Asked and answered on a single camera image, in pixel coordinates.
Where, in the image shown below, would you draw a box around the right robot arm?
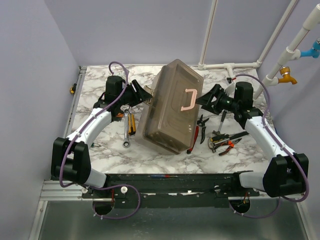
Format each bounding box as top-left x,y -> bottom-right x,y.
195,81 -> 309,198

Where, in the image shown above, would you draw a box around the yellow brass tap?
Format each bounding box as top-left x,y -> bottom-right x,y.
278,66 -> 298,85

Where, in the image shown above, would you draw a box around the white pvc pipe frame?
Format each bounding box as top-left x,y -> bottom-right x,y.
198,0 -> 320,101

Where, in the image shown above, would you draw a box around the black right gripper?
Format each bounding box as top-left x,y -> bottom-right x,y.
194,84 -> 240,116

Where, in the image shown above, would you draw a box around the black mounting rail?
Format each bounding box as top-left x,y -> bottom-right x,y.
82,173 -> 259,209

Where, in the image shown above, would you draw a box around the silver ratchet combination wrench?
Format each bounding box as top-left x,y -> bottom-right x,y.
122,109 -> 130,148

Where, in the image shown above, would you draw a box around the orange hex key set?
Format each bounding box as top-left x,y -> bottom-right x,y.
114,113 -> 124,122

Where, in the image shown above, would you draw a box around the yellow black claw hammer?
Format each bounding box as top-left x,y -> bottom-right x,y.
208,131 -> 249,153

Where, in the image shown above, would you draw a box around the yellow black screwdriver at edge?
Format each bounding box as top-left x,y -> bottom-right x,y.
69,83 -> 77,95

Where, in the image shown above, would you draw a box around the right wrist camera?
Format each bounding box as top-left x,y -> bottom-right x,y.
224,82 -> 236,96

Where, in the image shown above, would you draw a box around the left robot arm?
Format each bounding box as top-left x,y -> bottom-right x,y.
50,75 -> 152,198

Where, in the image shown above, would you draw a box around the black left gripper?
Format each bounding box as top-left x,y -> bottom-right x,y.
118,80 -> 153,108

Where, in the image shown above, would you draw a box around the red black handled tool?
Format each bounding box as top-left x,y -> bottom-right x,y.
186,125 -> 199,155

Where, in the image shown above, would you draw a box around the black handled pruning shears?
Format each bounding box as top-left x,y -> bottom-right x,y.
197,115 -> 209,144

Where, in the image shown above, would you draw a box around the small black-handled ball hammer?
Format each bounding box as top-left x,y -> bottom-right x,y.
212,110 -> 227,136

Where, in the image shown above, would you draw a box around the small green screwdriver bit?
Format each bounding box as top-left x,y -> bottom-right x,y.
90,142 -> 101,148

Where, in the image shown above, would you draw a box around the orange black needle-nose pliers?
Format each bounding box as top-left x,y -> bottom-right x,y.
218,138 -> 242,156

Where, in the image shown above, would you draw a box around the blue pipe fitting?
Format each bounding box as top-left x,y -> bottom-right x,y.
300,38 -> 320,59

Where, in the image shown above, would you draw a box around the translucent brown tool box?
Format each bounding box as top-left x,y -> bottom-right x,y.
134,59 -> 204,155

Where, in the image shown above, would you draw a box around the yellow utility knife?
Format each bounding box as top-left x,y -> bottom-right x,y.
128,110 -> 136,136

